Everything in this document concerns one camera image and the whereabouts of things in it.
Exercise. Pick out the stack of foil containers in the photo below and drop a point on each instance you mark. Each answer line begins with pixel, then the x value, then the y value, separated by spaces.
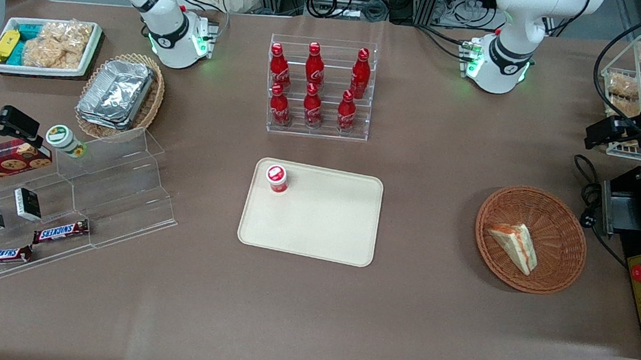
pixel 116 93

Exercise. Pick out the red cola bottle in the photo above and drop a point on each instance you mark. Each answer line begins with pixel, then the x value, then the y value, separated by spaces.
pixel 360 76
pixel 279 109
pixel 314 67
pixel 346 115
pixel 313 110
pixel 279 69

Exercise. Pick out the teal snack packet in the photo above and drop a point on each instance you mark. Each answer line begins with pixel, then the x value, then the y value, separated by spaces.
pixel 28 29

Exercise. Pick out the beige plastic tray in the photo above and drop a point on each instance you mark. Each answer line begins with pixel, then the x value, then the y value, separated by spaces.
pixel 321 222

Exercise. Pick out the brown round wicker basket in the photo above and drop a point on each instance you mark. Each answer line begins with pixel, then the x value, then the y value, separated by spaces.
pixel 560 219

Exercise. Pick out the clear acrylic bottle rack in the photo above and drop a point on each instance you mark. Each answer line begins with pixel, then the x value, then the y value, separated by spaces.
pixel 326 132

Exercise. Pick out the light oval wicker basket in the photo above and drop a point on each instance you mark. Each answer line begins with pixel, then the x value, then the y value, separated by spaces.
pixel 153 100

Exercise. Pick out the white rectangular bin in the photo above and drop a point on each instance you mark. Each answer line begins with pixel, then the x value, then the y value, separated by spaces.
pixel 37 70

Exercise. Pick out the clear acrylic stepped display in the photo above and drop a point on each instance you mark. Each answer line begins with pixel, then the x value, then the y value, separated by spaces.
pixel 126 194

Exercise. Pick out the clear bag of rice crackers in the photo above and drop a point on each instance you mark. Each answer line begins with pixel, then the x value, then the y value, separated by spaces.
pixel 61 45

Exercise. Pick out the triangle sandwich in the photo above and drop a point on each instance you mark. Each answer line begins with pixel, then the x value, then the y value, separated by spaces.
pixel 517 246

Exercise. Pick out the brown chocolate bar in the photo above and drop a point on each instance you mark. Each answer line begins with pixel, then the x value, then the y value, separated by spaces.
pixel 1 255
pixel 61 231

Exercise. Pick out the green lidded cup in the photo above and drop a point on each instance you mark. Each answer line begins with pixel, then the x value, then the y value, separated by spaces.
pixel 62 138

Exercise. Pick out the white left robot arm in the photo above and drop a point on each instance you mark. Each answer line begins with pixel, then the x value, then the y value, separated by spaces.
pixel 511 45

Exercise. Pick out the yellow snack packet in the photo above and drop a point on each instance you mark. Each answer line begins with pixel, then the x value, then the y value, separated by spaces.
pixel 7 46

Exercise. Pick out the red lidded cup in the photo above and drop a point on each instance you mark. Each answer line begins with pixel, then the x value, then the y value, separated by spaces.
pixel 276 178

